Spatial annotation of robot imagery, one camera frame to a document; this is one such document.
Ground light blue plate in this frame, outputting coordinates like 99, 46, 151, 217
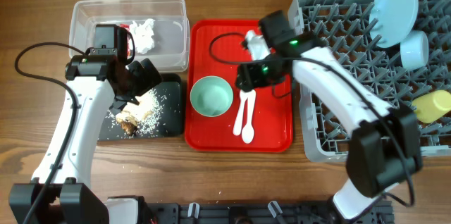
369, 0, 419, 48

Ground yellow plastic cup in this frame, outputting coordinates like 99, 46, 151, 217
412, 90, 450, 123

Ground white tissue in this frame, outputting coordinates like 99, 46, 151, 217
129, 18, 155, 54

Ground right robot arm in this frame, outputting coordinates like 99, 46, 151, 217
235, 11, 423, 223

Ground light blue bowl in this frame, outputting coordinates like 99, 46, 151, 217
400, 30, 429, 70

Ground green bowl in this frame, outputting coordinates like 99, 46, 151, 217
190, 75, 233, 117

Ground clear plastic waste bin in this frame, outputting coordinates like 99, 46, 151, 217
69, 0, 190, 73

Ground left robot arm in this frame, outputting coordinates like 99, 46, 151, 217
9, 55, 162, 223

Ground black plastic tray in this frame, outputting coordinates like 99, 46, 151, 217
98, 73, 185, 141

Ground red snack wrapper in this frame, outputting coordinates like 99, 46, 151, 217
119, 23, 130, 30

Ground rice and food scraps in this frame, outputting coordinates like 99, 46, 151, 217
108, 89, 163, 137

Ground white plastic fork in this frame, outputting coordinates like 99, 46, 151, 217
233, 90, 251, 136

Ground red serving tray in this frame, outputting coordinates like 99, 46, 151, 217
185, 19, 293, 153

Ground white plastic spoon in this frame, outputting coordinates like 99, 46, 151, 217
241, 90, 257, 144

